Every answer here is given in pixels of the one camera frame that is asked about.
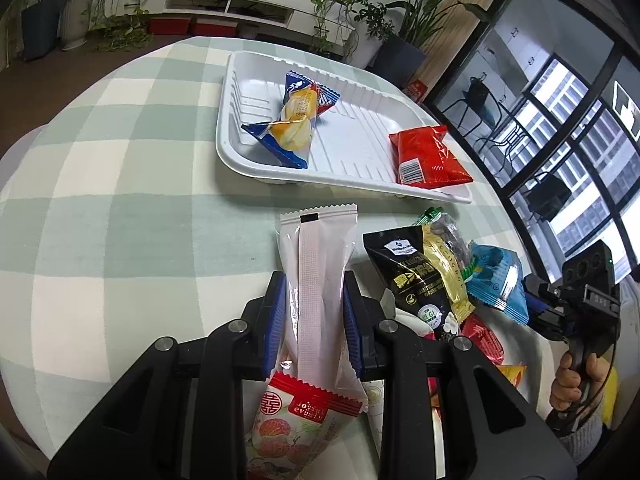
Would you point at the white plastic tray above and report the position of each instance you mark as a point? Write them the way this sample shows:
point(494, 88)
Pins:
point(351, 148)

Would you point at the gold foil snack packet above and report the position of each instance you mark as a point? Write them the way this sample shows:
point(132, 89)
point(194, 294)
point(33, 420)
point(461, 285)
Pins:
point(444, 261)

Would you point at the trailing green plant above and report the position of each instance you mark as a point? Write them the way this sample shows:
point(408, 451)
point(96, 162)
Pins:
point(352, 29)

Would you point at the orange cartoon snack packet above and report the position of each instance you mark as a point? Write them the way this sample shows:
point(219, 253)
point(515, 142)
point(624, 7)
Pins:
point(513, 373)

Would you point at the clear green-edged seed packet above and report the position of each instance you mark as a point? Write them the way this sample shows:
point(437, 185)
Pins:
point(443, 225)

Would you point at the white plant pot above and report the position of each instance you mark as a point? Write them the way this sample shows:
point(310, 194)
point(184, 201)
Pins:
point(75, 23)

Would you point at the dark red foil packet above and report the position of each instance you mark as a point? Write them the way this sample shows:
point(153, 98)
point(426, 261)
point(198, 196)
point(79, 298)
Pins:
point(483, 338)

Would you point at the light blue snack bag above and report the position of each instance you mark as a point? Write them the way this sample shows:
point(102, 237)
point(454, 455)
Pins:
point(497, 281)

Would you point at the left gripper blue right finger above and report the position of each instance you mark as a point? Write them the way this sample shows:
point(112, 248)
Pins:
point(361, 316)

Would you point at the white tv cabinet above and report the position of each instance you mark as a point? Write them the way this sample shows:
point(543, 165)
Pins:
point(278, 15)

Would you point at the bright red snack bag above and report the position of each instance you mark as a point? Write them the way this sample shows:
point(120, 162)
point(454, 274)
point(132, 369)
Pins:
point(423, 160)

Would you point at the black snack packet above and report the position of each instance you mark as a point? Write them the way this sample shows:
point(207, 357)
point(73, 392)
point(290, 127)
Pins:
point(418, 289)

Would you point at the right hand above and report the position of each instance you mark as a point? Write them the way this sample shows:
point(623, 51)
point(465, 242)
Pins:
point(565, 387)

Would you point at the green leafy plant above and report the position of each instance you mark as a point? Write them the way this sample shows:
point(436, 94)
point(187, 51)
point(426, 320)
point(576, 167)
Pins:
point(423, 18)

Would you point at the red-topped lychee snack packet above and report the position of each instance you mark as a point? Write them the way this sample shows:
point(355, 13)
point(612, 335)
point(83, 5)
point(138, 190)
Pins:
point(295, 422)

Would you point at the pale pink long packet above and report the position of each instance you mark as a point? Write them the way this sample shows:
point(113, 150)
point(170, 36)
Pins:
point(315, 245)

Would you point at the red box on floor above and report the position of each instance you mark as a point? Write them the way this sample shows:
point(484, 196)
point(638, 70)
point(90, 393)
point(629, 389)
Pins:
point(416, 90)

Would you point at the green checked tablecloth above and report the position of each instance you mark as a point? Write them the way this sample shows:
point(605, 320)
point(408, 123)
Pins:
point(122, 225)

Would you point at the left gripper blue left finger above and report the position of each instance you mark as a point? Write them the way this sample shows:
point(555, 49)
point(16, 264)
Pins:
point(265, 317)

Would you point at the blue yellow cake packet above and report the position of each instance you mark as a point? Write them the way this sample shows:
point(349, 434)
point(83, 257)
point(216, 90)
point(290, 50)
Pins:
point(290, 135)

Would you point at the dark blue plant pot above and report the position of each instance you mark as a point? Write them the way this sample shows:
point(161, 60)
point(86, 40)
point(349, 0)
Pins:
point(397, 61)

